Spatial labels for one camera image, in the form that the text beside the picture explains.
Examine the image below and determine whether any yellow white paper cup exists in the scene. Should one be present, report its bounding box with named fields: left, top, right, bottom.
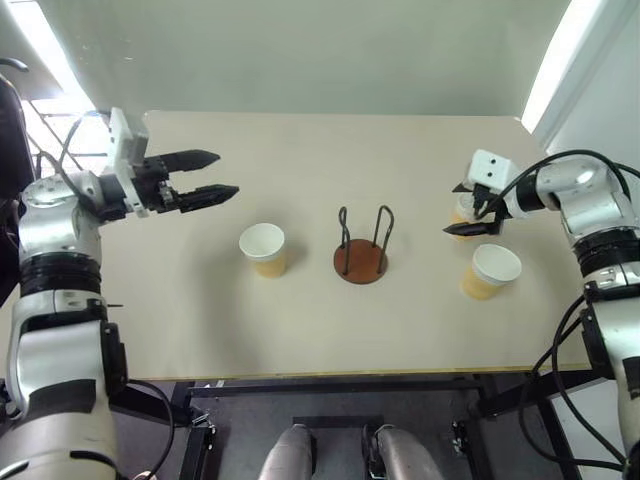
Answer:
left=449, top=193, right=482, bottom=243
left=237, top=222, right=291, bottom=279
left=459, top=243, right=523, bottom=302

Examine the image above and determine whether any black chair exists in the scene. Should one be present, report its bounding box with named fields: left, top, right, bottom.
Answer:
left=0, top=57, right=37, bottom=304

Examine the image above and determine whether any black lower left arm cable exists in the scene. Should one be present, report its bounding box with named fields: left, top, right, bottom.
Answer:
left=124, top=378, right=176, bottom=474

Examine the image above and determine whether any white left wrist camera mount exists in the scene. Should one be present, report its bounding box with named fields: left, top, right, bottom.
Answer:
left=98, top=106, right=151, bottom=219

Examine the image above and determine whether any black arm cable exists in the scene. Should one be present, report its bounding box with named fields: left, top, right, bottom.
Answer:
left=124, top=378, right=176, bottom=474
left=473, top=148, right=640, bottom=221
left=48, top=111, right=112, bottom=187
left=517, top=292, right=629, bottom=467

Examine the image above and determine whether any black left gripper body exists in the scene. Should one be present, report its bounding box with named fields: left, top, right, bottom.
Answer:
left=131, top=154, right=183, bottom=216

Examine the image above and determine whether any wire cup holder brown base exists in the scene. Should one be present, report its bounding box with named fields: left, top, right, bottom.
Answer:
left=332, top=204, right=396, bottom=285

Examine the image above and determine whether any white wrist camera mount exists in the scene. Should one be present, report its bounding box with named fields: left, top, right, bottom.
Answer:
left=98, top=106, right=151, bottom=219
left=466, top=148, right=521, bottom=194

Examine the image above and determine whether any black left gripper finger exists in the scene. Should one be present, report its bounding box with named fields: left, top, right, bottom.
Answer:
left=164, top=148, right=222, bottom=174
left=175, top=184, right=241, bottom=215

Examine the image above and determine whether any grey rounded robot leg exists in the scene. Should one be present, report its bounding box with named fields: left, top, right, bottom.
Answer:
left=257, top=423, right=318, bottom=480
left=362, top=423, right=445, bottom=480

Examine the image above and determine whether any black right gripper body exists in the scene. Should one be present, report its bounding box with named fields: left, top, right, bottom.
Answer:
left=470, top=182, right=508, bottom=223

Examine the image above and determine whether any black lower right arm cable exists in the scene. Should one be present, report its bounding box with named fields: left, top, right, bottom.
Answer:
left=517, top=292, right=629, bottom=467

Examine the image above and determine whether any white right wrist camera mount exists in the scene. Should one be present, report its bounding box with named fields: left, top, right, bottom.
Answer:
left=466, top=148, right=521, bottom=194

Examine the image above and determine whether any black metal table frame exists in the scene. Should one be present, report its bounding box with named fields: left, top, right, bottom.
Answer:
left=110, top=369, right=621, bottom=480

